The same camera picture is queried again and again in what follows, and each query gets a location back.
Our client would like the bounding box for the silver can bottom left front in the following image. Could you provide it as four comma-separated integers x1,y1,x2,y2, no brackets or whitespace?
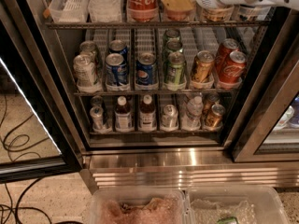
90,105,107,130

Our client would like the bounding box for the silver can bottom left rear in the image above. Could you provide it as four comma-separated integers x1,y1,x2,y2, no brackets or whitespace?
91,95,104,107

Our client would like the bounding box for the open glass fridge door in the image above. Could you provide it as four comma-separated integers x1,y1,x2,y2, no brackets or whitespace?
0,0,81,184

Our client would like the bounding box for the clear bin with bubble wrap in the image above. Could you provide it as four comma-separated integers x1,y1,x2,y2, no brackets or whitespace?
186,185,291,224

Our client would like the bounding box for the gold can middle shelf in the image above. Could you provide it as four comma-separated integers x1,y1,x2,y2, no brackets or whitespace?
191,50,215,83

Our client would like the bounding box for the blue pepsi can left rear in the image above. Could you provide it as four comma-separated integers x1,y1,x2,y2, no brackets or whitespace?
109,39,128,59

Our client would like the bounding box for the green can middle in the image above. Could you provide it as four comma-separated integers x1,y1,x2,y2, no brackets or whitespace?
163,40,183,59

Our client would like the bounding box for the gold patterned can top shelf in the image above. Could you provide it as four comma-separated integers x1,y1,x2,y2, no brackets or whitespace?
202,6,234,21

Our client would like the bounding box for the blue pepsi can middle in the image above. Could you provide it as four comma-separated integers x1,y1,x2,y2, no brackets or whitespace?
135,52,157,86

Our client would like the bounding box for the white silver can front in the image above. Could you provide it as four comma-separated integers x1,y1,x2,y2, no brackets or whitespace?
74,54,98,87

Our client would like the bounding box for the red coke can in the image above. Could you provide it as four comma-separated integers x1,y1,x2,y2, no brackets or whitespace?
164,7,195,21
219,50,247,84
215,38,239,73
127,0,158,22

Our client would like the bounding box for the brown juice bottle left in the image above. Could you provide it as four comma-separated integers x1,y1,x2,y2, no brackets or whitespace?
115,96,133,130

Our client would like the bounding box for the red coke can front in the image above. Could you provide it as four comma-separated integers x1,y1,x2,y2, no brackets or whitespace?
219,50,247,84

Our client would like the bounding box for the blue orange can top shelf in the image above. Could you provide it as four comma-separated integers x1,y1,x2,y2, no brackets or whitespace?
236,5,270,21

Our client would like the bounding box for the brown juice bottle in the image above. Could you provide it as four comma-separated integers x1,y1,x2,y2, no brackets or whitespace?
139,94,157,132
115,96,133,130

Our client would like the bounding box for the white silver can rear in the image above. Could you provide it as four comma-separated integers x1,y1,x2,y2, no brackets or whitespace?
79,40,102,65

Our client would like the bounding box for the clear water bottle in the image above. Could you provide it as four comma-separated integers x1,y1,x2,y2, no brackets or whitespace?
183,96,203,131

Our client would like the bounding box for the gold can bottom front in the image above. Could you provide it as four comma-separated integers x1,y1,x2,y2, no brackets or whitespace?
205,104,225,128

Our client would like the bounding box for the blue pepsi can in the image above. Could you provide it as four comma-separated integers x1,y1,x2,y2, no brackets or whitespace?
135,52,157,86
106,53,128,86
109,39,128,59

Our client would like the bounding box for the blue pepsi can left front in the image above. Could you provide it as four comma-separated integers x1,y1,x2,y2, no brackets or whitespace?
106,53,128,86

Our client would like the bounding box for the white silver can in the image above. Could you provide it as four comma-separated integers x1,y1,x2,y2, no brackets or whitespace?
79,40,102,65
74,54,98,87

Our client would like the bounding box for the silver can bottom middle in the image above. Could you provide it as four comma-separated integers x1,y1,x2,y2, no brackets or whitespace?
162,105,178,129

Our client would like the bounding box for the stainless steel fridge cabinet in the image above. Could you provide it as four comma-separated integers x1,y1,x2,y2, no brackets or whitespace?
12,0,299,195

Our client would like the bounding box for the brown juice bottle right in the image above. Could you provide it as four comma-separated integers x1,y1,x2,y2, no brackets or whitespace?
139,94,157,132

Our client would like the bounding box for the green can front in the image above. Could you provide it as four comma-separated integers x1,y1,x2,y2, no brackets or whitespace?
164,51,186,85

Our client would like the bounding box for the green can rear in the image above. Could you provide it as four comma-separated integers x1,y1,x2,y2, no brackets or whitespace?
163,29,181,44

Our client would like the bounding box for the gold can bottom rear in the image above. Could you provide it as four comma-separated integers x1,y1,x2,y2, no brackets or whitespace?
203,92,220,116

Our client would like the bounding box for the right glass fridge door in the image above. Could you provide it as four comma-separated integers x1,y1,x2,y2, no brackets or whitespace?
233,8,299,162

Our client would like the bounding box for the empty clear tray top shelf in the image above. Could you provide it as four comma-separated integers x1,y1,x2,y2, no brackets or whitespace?
49,0,89,23

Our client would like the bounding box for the clear bin with pink wrap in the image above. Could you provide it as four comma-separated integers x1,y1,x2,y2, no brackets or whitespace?
88,187,187,224

